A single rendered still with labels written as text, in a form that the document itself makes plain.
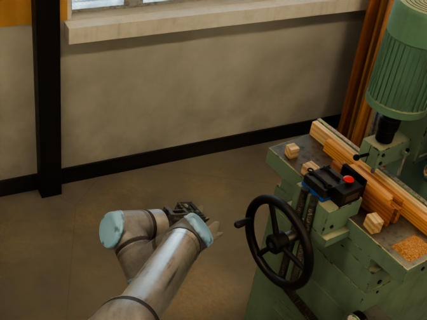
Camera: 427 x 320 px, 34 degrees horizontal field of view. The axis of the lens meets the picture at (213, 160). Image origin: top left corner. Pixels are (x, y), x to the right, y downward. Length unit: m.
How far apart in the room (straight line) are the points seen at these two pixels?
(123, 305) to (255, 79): 2.47
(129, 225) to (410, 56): 0.82
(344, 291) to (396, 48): 0.75
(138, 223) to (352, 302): 0.75
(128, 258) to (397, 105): 0.81
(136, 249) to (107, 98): 1.59
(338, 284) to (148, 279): 0.98
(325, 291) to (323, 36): 1.72
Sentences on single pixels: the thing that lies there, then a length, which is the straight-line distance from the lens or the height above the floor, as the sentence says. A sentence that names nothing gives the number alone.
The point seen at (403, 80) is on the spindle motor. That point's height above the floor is 1.31.
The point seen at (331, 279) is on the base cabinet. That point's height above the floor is 0.65.
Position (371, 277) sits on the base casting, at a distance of 2.04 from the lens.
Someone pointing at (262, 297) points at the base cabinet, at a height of 0.32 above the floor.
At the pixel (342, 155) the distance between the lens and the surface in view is 2.19.
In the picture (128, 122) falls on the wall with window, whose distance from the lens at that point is 3.30.
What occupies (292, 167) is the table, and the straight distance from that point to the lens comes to 2.14.
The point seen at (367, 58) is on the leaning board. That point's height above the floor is 0.57.
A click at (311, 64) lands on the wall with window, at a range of 3.66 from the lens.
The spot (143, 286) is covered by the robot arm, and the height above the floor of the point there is 1.24.
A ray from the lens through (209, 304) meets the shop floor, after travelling 2.89.
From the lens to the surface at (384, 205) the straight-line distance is 2.00.
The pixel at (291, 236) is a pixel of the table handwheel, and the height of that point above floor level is 0.82.
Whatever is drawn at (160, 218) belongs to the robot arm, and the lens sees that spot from 1.76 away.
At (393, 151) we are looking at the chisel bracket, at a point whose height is 1.05.
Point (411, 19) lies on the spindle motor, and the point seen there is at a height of 1.48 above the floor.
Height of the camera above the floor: 2.18
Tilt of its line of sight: 37 degrees down
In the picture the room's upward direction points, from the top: 9 degrees clockwise
